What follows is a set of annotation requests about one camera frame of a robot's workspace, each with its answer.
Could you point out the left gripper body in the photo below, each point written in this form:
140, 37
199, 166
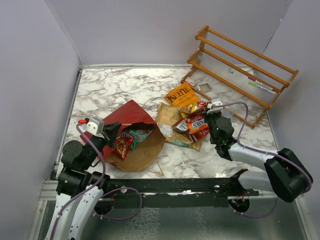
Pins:
100, 142

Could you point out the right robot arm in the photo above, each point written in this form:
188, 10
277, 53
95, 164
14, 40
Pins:
281, 171

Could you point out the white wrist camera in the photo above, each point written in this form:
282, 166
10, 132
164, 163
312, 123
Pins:
93, 125
214, 105

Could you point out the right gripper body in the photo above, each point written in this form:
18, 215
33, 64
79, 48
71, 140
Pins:
211, 118

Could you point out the wooden orange shelf rack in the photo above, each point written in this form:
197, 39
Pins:
231, 63

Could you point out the markers on shelf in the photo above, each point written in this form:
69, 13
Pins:
261, 85

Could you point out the orange Fox's fruits candy bag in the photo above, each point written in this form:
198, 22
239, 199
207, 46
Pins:
193, 114

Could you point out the orange Kettle chips bag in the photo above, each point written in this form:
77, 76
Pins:
182, 96

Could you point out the teal Fox's candy bag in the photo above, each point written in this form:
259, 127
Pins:
139, 135

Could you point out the brown red paper bag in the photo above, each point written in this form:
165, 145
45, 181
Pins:
132, 115

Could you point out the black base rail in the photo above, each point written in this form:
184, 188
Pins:
172, 193

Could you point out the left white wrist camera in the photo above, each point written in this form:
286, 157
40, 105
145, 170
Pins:
93, 125

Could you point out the small grey tray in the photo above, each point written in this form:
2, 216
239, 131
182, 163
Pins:
204, 87

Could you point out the red nut mix bag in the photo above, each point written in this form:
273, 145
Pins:
124, 145

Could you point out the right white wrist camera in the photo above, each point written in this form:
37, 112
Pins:
214, 105

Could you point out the small white red card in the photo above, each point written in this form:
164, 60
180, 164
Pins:
191, 81

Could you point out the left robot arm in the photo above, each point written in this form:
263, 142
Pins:
81, 180

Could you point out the small clear plastic cup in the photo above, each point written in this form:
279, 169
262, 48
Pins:
226, 113

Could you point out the gold snack bag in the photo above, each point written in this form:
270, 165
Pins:
167, 116

